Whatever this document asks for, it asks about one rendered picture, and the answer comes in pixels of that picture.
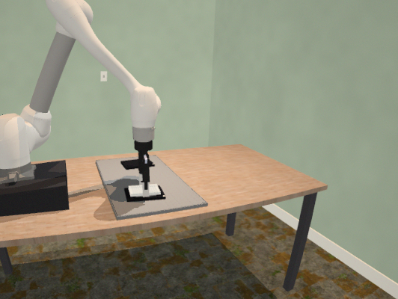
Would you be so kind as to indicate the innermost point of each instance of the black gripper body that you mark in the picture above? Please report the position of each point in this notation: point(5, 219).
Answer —
point(143, 147)

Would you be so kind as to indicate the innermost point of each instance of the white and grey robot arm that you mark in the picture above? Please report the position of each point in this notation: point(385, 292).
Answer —
point(19, 135)

